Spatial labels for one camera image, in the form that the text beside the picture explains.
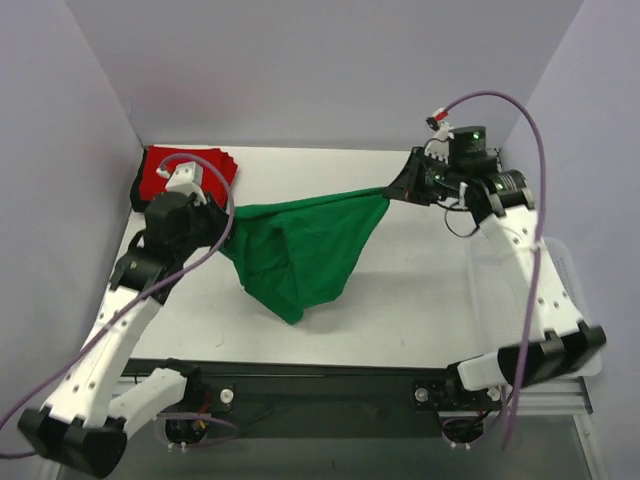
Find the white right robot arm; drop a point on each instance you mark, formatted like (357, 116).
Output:
(480, 203)

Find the white plastic basket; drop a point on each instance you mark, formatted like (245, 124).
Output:
(499, 308)

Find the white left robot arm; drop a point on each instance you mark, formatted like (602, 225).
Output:
(81, 425)

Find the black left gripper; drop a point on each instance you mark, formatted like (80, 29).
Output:
(211, 218)

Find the folded red t shirt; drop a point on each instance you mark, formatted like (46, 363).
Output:
(220, 159)

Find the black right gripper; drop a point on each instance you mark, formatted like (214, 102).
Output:
(417, 176)

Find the green t shirt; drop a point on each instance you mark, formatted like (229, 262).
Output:
(295, 255)

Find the folded black t shirt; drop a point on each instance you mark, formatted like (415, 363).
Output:
(139, 198)

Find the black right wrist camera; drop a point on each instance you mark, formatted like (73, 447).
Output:
(467, 144)

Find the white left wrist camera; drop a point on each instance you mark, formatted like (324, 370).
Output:
(186, 179)

